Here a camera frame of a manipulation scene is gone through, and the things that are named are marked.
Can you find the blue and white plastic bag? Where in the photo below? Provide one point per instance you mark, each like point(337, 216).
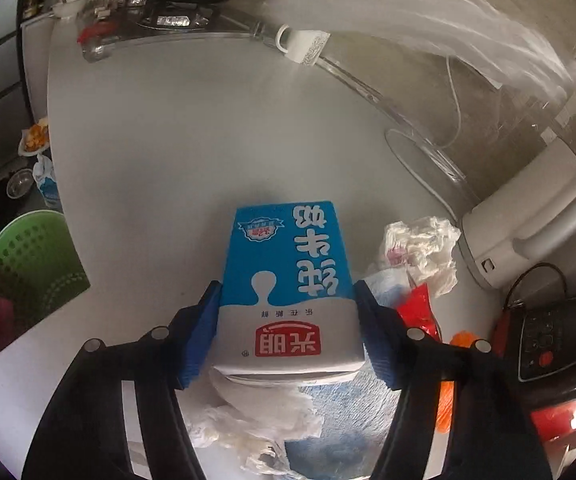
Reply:
point(47, 190)

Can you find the white mug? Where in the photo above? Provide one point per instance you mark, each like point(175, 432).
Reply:
point(303, 42)

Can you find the crumpled white plastic bag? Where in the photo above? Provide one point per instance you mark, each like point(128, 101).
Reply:
point(428, 245)

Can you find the glass jar with red lid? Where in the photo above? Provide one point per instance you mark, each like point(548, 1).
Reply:
point(95, 47)

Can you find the crumpled white plastic wrap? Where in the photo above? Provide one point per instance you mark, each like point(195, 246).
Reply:
point(248, 425)

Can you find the white electric kettle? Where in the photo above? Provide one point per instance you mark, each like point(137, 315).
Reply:
point(518, 210)

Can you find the green plastic basket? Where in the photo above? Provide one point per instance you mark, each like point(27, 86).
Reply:
point(32, 265)

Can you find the white bowl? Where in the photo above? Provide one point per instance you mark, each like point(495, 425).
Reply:
point(67, 9)

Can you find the red plastic wrapper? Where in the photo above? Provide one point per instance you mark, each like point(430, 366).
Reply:
point(418, 310)

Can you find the gas stove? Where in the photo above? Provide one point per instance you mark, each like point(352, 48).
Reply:
point(177, 20)

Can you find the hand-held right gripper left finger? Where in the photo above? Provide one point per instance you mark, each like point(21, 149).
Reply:
point(202, 335)

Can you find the orange plastic wrapper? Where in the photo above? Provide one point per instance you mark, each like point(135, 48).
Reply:
point(445, 400)

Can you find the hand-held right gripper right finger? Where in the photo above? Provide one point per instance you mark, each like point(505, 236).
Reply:
point(378, 340)

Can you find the plate with orange food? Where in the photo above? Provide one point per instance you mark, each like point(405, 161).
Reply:
point(32, 140)

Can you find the black blender base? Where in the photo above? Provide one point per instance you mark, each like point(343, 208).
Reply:
point(553, 350)

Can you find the steel bowl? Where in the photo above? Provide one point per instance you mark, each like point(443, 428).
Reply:
point(17, 183)

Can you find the blue and white milk carton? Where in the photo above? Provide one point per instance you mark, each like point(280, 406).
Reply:
point(288, 280)

